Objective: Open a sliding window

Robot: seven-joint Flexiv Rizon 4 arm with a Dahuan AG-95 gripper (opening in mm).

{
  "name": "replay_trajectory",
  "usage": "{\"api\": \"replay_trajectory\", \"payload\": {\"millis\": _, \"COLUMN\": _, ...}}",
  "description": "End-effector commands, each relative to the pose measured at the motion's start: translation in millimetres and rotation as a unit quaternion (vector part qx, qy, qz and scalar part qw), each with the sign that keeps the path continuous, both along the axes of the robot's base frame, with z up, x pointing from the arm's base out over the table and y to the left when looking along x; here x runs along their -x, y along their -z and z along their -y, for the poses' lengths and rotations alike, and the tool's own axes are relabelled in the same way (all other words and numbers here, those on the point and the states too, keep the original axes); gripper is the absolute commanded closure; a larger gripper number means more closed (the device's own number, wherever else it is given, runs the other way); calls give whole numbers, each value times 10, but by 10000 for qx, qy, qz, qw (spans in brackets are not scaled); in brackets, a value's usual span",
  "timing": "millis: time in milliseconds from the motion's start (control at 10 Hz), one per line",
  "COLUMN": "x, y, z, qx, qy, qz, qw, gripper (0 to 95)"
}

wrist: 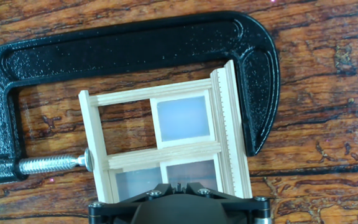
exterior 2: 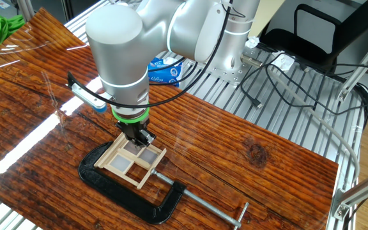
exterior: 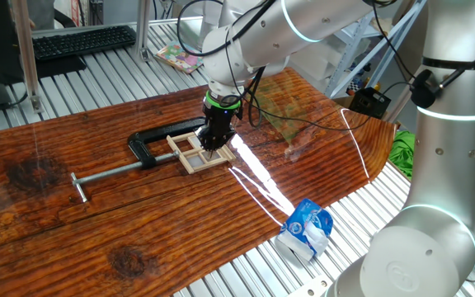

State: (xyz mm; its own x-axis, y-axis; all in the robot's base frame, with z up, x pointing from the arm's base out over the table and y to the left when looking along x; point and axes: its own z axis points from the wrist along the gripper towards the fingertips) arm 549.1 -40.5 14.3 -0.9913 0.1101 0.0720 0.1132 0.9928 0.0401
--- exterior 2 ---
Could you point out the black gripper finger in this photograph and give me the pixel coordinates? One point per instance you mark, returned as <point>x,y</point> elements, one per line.
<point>122,129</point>
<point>145,138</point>

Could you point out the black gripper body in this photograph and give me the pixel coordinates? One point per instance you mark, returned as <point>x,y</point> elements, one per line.
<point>133,129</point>

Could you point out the wooden frosted window sash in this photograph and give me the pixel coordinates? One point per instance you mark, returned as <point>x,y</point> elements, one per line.
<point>120,163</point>
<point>129,149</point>
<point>148,156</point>

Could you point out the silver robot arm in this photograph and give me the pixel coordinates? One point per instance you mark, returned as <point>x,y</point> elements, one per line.
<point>117,41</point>

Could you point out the black metal C-clamp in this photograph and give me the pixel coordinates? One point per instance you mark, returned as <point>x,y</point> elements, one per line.
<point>120,195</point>

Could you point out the blue tissue pack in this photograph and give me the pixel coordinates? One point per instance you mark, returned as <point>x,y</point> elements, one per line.
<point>168,76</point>

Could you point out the wood-grain table mat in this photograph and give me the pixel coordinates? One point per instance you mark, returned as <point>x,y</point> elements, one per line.
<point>235,134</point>

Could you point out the crumpled white paper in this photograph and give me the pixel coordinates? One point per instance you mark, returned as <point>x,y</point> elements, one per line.
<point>252,41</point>
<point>283,60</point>

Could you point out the aluminium posts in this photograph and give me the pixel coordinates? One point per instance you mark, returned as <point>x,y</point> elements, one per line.
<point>24,9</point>

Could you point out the black office chair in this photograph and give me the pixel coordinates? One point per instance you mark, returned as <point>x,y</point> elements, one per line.
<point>286,41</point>

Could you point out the miniature wooden window frame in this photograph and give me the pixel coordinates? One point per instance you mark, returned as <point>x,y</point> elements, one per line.
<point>112,150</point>

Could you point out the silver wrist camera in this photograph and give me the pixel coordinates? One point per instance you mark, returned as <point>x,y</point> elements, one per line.
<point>88,97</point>

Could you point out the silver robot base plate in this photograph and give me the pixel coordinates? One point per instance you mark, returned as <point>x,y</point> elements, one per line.
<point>228,76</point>

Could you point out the aluminium frame strut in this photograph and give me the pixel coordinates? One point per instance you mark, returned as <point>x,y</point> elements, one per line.
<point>363,191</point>
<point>359,70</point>

